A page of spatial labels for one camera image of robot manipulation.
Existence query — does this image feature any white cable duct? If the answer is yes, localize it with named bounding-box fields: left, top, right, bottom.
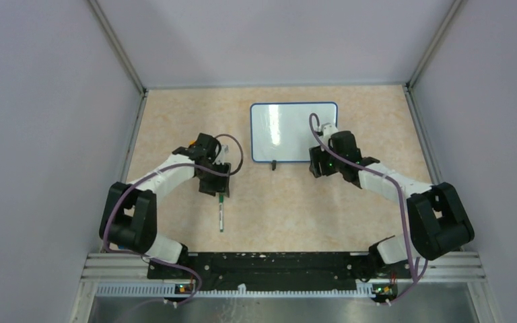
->
left=96, top=283, right=376, bottom=299

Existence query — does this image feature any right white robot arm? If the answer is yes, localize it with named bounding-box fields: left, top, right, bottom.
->
left=309, top=124, right=475, bottom=277

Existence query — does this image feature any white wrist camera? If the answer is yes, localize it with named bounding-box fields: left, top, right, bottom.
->
left=316, top=123, right=339, bottom=141
left=213, top=144, right=229, bottom=165

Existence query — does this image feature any blue-framed whiteboard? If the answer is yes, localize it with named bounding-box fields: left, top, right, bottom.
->
left=250, top=102, right=339, bottom=164

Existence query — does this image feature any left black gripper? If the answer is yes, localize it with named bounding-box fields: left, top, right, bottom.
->
left=197, top=160, right=231, bottom=197

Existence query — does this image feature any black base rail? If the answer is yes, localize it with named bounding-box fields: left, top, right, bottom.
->
left=147, top=252, right=411, bottom=291

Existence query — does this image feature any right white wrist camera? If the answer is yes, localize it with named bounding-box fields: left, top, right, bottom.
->
left=316, top=123, right=339, bottom=141

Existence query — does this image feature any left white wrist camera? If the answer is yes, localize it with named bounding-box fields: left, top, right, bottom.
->
left=213, top=144, right=229, bottom=165

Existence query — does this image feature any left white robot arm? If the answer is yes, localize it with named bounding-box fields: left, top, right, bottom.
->
left=99, top=133, right=235, bottom=278

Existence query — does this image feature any green whiteboard marker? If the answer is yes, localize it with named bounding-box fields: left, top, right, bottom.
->
left=219, top=194, right=225, bottom=233

